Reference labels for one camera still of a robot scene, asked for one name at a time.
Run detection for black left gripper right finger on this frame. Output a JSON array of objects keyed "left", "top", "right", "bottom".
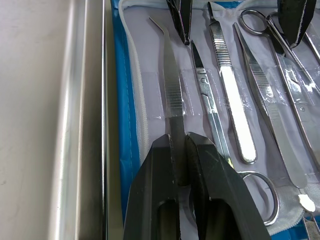
[{"left": 184, "top": 131, "right": 272, "bottom": 240}]

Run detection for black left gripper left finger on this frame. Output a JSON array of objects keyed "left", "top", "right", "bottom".
[{"left": 123, "top": 133, "right": 181, "bottom": 240}]

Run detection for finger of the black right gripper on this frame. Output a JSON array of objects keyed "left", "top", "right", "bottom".
[
  {"left": 277, "top": 0, "right": 317, "bottom": 50},
  {"left": 166, "top": 0, "right": 194, "bottom": 46}
]

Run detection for bent tip metal tweezers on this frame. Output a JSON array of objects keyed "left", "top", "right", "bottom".
[{"left": 148, "top": 16, "right": 189, "bottom": 186}]

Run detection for slim metal instrument shaft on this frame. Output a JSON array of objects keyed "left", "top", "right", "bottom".
[{"left": 303, "top": 32, "right": 320, "bottom": 64}]

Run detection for large metal surgical scissors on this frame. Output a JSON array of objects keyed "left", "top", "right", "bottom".
[{"left": 239, "top": 9, "right": 320, "bottom": 176}]

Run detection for stainless steel metal tray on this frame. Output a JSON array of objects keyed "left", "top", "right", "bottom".
[{"left": 0, "top": 0, "right": 111, "bottom": 240}]

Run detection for thin metal probe rod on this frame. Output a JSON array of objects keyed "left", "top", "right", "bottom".
[{"left": 265, "top": 13, "right": 320, "bottom": 95}]

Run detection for metal scalpel with blade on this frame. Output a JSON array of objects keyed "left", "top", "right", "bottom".
[{"left": 190, "top": 39, "right": 235, "bottom": 169}]

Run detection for straight pointed metal tweezers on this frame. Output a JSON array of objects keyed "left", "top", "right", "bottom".
[{"left": 232, "top": 22, "right": 308, "bottom": 189}]

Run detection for small metal ring-handled scissors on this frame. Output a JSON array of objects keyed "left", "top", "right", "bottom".
[{"left": 237, "top": 170, "right": 280, "bottom": 226}]

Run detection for flat metal scalpel handle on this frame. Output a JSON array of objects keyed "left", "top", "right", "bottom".
[{"left": 206, "top": 1, "right": 258, "bottom": 165}]

